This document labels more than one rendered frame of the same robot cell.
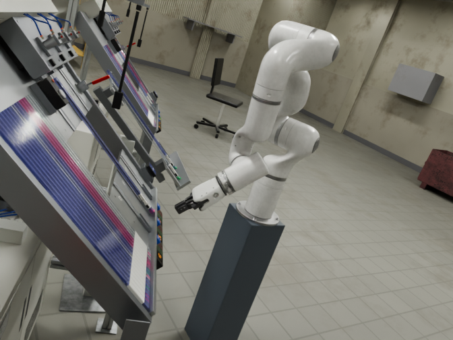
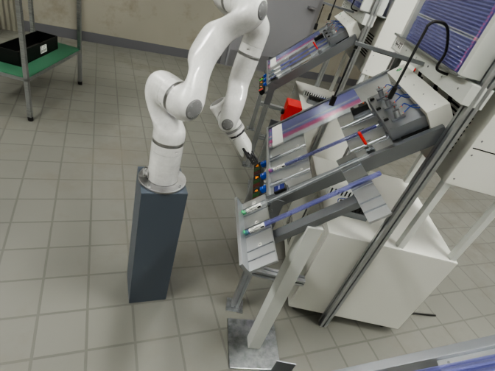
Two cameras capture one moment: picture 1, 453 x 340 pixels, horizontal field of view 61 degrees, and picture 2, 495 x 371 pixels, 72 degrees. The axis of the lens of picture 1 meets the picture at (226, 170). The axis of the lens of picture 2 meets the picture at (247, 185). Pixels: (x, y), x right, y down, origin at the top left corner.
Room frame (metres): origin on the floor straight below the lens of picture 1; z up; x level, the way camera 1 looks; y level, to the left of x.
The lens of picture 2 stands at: (2.54, 0.31, 1.55)
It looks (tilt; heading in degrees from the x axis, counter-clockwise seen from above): 34 degrees down; 188
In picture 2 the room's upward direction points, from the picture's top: 18 degrees clockwise
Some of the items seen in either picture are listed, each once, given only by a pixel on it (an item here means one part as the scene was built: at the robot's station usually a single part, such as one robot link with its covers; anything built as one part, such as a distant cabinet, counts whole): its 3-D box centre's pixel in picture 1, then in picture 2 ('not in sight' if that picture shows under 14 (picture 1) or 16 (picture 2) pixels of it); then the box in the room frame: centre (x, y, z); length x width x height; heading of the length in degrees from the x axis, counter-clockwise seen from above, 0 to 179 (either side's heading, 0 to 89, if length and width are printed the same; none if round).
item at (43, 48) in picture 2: not in sight; (29, 47); (0.23, -2.09, 0.41); 0.57 x 0.17 x 0.11; 16
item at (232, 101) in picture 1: (224, 98); not in sight; (5.47, 0.35, 0.51); 0.65 x 0.65 x 1.02
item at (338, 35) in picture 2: not in sight; (315, 93); (-0.49, 0.19, 0.66); 1.01 x 0.73 x 1.31; 106
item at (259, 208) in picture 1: (264, 194); (165, 160); (1.49, -0.18, 0.79); 0.19 x 0.19 x 0.18
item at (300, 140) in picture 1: (290, 150); (166, 107); (1.47, -0.21, 1.00); 0.19 x 0.12 x 0.24; 66
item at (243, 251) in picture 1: (230, 280); (152, 239); (1.49, -0.18, 0.35); 0.18 x 0.18 x 0.70; 37
